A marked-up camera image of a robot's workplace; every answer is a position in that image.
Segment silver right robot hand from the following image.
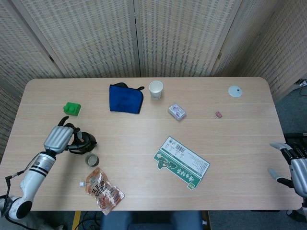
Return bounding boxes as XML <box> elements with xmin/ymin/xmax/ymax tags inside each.
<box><xmin>267</xmin><ymin>141</ymin><xmax>307</xmax><ymax>197</ymax></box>

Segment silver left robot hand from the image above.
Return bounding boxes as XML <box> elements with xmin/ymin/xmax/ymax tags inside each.
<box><xmin>43</xmin><ymin>116</ymin><xmax>88</xmax><ymax>155</ymax></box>

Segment black teapot with handle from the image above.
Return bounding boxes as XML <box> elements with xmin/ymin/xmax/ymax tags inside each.
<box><xmin>69</xmin><ymin>126</ymin><xmax>98</xmax><ymax>154</ymax></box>

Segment black ceramic cup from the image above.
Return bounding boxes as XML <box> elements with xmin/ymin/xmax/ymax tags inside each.
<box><xmin>85</xmin><ymin>153</ymin><xmax>100</xmax><ymax>168</ymax></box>

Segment green white package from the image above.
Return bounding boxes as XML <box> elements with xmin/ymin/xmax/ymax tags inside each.
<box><xmin>153</xmin><ymin>136</ymin><xmax>211</xmax><ymax>191</ymax></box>

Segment green toy building block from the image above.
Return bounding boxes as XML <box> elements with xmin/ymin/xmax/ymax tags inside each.
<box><xmin>62</xmin><ymin>102</ymin><xmax>82</xmax><ymax>117</ymax></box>

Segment brown peanut butter pouch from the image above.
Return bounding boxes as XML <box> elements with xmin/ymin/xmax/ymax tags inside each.
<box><xmin>79</xmin><ymin>167</ymin><xmax>125</xmax><ymax>216</ymax></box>

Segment blue folded cloth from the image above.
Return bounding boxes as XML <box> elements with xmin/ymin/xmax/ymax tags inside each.
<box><xmin>109</xmin><ymin>82</ymin><xmax>145</xmax><ymax>115</ymax></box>

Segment white round table grommet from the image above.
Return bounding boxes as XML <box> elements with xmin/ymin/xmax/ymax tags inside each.
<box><xmin>228</xmin><ymin>85</ymin><xmax>243</xmax><ymax>98</ymax></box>

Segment white paper cup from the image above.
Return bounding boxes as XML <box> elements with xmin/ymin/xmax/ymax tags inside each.
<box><xmin>148</xmin><ymin>80</ymin><xmax>164</xmax><ymax>100</ymax></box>

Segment woven folding screen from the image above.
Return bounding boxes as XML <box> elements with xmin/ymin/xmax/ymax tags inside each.
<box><xmin>0</xmin><ymin>0</ymin><xmax>307</xmax><ymax>166</ymax></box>

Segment clear box of purple clips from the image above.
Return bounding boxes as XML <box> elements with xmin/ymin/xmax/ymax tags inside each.
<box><xmin>167</xmin><ymin>103</ymin><xmax>188</xmax><ymax>121</ymax></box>

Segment blue seat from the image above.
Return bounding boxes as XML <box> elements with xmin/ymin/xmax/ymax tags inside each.
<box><xmin>100</xmin><ymin>210</ymin><xmax>203</xmax><ymax>230</ymax></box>

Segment black metal frame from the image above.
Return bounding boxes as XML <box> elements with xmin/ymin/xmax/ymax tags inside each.
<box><xmin>284</xmin><ymin>132</ymin><xmax>307</xmax><ymax>144</ymax></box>

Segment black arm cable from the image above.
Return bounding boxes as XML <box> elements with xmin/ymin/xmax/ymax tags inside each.
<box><xmin>4</xmin><ymin>153</ymin><xmax>40</xmax><ymax>199</ymax></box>

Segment black floor cable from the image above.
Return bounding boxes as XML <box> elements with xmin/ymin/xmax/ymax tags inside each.
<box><xmin>80</xmin><ymin>212</ymin><xmax>101</xmax><ymax>230</ymax></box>

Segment floor cables with plug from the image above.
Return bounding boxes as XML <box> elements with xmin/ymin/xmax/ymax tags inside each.
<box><xmin>294</xmin><ymin>78</ymin><xmax>307</xmax><ymax>96</ymax></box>

